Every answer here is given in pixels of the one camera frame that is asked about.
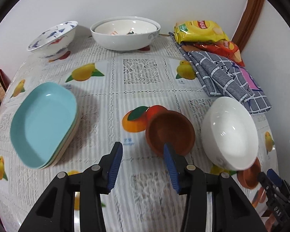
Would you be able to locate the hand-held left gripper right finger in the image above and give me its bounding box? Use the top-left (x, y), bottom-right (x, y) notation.
top-left (163, 143), bottom-right (267, 232)

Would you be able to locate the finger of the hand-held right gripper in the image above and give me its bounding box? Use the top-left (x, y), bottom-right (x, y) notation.
top-left (257, 172), bottom-right (282, 200)
top-left (267, 169), bottom-right (290, 194)

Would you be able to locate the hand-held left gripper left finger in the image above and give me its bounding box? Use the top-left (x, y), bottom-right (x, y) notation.
top-left (18, 141), bottom-right (124, 232)

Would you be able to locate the small brown bowl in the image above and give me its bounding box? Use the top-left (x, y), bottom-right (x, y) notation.
top-left (146, 110), bottom-right (196, 157)
top-left (237, 157), bottom-right (263, 189)

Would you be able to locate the green plate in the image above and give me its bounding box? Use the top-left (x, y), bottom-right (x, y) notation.
top-left (37, 112), bottom-right (79, 170)

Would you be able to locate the white bowl with grey swirls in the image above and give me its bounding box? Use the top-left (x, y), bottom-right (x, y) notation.
top-left (201, 97), bottom-right (259, 171)

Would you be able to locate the stack of pastel rectangular dishes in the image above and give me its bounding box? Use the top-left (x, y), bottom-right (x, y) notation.
top-left (10, 82), bottom-right (78, 168)

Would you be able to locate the fruit print tablecloth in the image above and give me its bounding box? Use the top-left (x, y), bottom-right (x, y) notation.
top-left (0, 32), bottom-right (277, 232)

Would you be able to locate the grey checked cloth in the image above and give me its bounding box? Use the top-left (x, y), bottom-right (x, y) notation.
top-left (169, 31), bottom-right (273, 115)

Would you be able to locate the large white bowl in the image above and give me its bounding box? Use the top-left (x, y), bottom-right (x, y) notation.
top-left (90, 16), bottom-right (161, 52)

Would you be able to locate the red chip bag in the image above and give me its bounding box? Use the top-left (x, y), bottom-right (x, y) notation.
top-left (184, 40), bottom-right (245, 67)

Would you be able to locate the yellow chip bag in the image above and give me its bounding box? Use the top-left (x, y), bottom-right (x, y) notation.
top-left (173, 20), bottom-right (230, 44)

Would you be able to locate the white bowl with red print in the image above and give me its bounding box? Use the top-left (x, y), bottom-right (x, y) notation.
top-left (94, 20), bottom-right (159, 36)

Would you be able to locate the blue patterned white bowl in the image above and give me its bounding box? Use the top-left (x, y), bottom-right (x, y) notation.
top-left (27, 21), bottom-right (78, 61)

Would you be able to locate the brown wooden door frame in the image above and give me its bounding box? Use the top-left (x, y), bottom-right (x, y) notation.
top-left (232, 0), bottom-right (265, 54)

